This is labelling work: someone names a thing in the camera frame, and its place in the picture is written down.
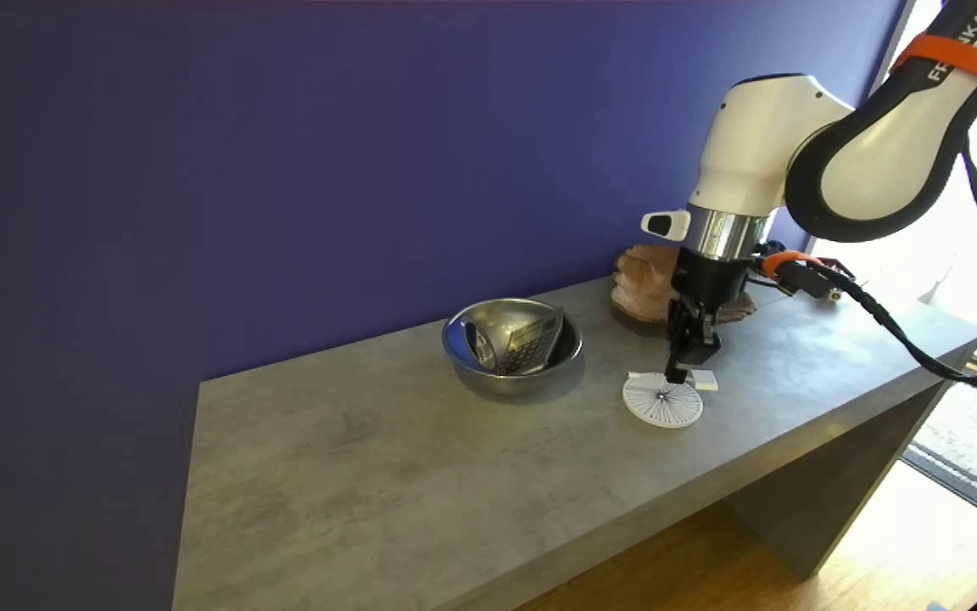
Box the metal bowl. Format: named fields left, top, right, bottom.
left=442, top=297, right=589, bottom=404

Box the grey concrete-look cabinet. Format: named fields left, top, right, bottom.
left=168, top=268, right=977, bottom=611

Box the brown wooden tray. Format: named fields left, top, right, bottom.
left=608, top=240, right=761, bottom=332

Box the small white extension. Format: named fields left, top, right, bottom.
left=686, top=368, right=724, bottom=396

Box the orange strap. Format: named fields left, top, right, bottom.
left=887, top=29, right=977, bottom=94

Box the white round disc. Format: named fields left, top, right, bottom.
left=617, top=368, right=709, bottom=434

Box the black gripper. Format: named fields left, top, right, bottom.
left=662, top=247, right=749, bottom=387

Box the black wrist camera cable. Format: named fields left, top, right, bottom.
left=824, top=112, right=977, bottom=411

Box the wrist camera with orange tape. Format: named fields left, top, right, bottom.
left=761, top=247, right=861, bottom=310

